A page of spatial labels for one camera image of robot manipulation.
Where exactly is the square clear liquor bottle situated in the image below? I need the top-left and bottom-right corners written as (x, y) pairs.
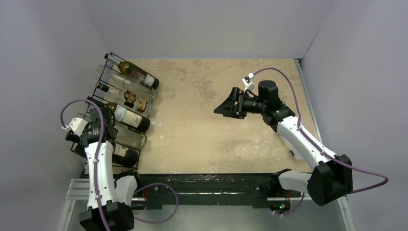
top-left (96, 82), bottom-right (152, 117)

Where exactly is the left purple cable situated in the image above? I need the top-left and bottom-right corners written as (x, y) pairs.
top-left (60, 99), bottom-right (179, 231)

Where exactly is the dark green labelled wine bottle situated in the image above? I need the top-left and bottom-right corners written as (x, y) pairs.
top-left (104, 53), bottom-right (160, 90)

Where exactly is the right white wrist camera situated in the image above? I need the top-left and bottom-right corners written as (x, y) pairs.
top-left (242, 73), bottom-right (255, 92)

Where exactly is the purple cable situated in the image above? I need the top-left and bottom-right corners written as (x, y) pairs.
top-left (252, 67), bottom-right (390, 195)
top-left (60, 99), bottom-right (179, 231)

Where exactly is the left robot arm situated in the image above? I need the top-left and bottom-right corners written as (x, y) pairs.
top-left (79, 108), bottom-right (143, 231)

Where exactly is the aluminium frame rail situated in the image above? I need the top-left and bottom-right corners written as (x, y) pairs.
top-left (57, 174), bottom-right (356, 231)

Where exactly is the black wire wine rack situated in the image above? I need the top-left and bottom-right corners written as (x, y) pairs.
top-left (87, 52), bottom-right (160, 168)

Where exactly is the dark green bottle back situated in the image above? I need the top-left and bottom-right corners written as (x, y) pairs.
top-left (65, 132), bottom-right (140, 167)

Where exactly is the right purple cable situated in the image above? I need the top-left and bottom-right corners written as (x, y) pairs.
top-left (252, 67), bottom-right (390, 195)

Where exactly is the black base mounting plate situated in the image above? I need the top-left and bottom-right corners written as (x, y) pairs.
top-left (133, 173), bottom-right (302, 209)

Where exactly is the clear wine bottle dark label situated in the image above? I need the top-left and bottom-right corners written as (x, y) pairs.
top-left (97, 65), bottom-right (157, 103)

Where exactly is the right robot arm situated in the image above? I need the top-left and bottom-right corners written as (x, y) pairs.
top-left (214, 80), bottom-right (353, 206)

